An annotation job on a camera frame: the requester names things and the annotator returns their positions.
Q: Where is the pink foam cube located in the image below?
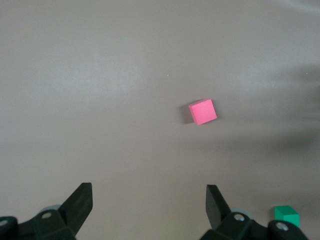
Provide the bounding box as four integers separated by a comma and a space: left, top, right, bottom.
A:
188, 98, 218, 126

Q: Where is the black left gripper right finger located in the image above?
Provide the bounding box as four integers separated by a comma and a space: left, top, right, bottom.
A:
199, 184, 310, 240

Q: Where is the brown table cover mat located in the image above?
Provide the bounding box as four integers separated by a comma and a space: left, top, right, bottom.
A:
0, 0, 320, 240

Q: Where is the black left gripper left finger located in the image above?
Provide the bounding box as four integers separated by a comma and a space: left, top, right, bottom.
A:
0, 182, 94, 240

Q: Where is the green foam cube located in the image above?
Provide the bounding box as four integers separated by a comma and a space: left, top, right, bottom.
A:
274, 205, 300, 228

